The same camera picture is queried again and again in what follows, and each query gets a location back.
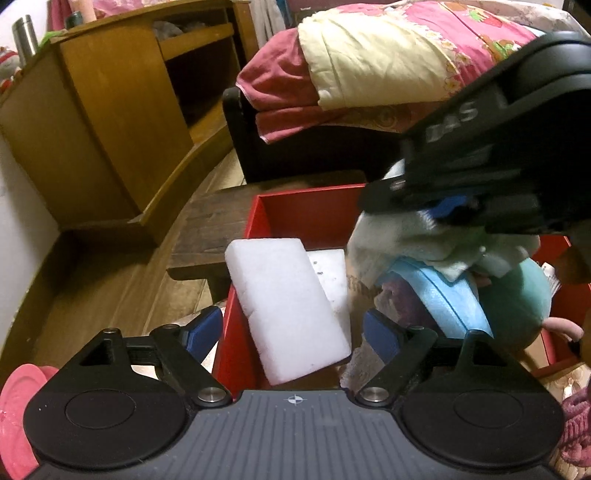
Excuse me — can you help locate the white fuzzy cloth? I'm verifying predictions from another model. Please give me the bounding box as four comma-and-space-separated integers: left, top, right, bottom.
348, 210, 490, 296

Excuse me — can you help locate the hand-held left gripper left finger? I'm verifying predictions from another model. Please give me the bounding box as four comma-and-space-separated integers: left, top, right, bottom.
76, 305, 233, 408

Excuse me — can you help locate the light green cloth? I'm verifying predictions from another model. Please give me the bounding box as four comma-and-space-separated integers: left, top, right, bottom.
478, 233, 541, 278

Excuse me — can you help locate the blue foam sheet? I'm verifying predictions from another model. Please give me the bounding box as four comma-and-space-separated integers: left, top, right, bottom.
383, 257, 492, 337

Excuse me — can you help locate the grey cloth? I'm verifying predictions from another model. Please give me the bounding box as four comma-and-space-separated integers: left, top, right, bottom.
152, 19, 185, 40

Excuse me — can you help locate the red cardboard box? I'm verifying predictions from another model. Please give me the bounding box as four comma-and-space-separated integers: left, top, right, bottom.
212, 184, 591, 398

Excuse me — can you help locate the thin white foam board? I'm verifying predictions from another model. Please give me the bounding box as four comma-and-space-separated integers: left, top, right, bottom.
307, 249, 352, 319

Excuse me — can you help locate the large white foam block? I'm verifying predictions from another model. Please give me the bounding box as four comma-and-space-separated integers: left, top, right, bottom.
225, 237, 352, 386

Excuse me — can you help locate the red plush doll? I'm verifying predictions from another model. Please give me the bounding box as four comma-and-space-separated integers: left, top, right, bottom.
0, 46, 21, 93

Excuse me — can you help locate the wooden cabinet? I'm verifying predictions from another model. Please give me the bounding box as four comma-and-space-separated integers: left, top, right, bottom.
0, 0, 259, 232

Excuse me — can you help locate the teal plush toy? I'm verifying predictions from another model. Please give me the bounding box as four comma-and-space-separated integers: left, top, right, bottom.
480, 261, 583, 349

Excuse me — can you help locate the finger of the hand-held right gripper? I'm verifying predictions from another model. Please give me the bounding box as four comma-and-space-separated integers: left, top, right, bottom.
409, 194, 490, 229
359, 178, 407, 215

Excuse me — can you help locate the steel thermos bottle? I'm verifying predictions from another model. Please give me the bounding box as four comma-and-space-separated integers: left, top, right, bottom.
11, 15, 40, 61

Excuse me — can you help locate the dark wooden bench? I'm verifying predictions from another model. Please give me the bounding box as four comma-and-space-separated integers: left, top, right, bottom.
167, 170, 368, 303

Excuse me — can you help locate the pink floral quilt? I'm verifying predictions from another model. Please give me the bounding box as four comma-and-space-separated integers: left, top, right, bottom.
235, 0, 578, 144

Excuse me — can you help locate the shiny cream table cloth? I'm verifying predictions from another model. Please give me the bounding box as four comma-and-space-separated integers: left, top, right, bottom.
129, 300, 591, 480

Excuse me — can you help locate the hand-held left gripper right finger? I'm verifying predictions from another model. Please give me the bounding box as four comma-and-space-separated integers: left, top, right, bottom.
357, 310, 506, 408

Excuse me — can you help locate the pink lidded plastic cup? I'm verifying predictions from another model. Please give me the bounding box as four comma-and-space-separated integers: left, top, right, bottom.
0, 364, 61, 480

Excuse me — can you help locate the maroon knitted item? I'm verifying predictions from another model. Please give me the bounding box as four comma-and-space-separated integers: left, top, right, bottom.
561, 388, 591, 467

